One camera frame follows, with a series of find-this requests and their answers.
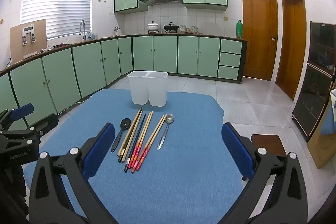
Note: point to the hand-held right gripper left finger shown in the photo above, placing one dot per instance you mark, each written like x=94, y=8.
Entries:
x=101, y=146

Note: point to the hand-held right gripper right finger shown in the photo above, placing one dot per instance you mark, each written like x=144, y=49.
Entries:
x=236, y=148

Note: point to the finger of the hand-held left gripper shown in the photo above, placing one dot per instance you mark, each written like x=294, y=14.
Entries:
x=46, y=124
x=23, y=111

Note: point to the dark chopstick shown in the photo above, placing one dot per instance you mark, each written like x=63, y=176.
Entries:
x=122, y=160
x=138, y=132

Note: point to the plain wooden chopstick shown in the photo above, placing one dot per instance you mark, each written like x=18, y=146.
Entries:
x=132, y=133
x=129, y=133

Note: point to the black plastic spoon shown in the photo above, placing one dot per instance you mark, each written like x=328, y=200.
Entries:
x=125, y=123

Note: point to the red patterned wooden chopstick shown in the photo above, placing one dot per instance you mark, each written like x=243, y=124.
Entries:
x=141, y=134
x=151, y=140
x=154, y=140

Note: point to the metal spoon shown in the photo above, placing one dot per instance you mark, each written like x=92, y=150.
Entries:
x=170, y=119

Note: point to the white two-compartment utensil holder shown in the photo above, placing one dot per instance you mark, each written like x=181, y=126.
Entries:
x=147, y=87

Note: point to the brown stool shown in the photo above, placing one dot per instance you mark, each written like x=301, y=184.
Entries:
x=267, y=141

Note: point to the blue tablecloth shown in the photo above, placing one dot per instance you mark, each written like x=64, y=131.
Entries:
x=183, y=187

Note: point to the brown board with clips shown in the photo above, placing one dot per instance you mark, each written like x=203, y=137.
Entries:
x=36, y=40

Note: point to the cardboard box with blue cloth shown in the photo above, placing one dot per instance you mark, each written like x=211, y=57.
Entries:
x=324, y=150

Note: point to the dark glass-front cabinet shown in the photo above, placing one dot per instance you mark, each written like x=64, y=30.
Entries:
x=315, y=87

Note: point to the metal kitchen faucet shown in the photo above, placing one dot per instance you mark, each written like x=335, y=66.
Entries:
x=83, y=29

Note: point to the green base kitchen cabinets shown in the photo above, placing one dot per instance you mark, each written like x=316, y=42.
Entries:
x=162, y=56

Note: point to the brown wooden door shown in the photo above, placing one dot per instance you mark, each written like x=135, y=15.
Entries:
x=292, y=50
x=258, y=35

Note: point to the green bottle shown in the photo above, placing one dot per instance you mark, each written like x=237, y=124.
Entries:
x=239, y=29

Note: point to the clear glass jar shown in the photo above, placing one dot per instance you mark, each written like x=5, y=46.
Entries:
x=185, y=29
x=194, y=29

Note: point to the white cooking pot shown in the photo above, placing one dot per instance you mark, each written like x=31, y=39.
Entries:
x=152, y=26

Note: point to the black wok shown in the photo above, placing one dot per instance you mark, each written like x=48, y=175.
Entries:
x=171, y=27

